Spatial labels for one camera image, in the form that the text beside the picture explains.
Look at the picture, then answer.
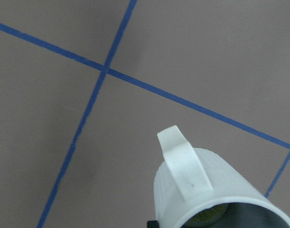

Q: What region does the yellow lemon slice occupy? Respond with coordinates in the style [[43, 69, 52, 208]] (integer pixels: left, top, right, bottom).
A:
[[184, 203, 229, 228]]

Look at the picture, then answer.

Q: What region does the brown paper table mat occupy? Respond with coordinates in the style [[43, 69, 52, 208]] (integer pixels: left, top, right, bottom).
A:
[[0, 0, 290, 228]]

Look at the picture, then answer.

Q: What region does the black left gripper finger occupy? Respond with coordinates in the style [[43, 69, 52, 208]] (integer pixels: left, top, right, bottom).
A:
[[147, 220, 159, 228]]

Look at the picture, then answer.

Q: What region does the white ribbed mug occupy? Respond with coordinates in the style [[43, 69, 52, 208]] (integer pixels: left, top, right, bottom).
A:
[[154, 126, 290, 228]]

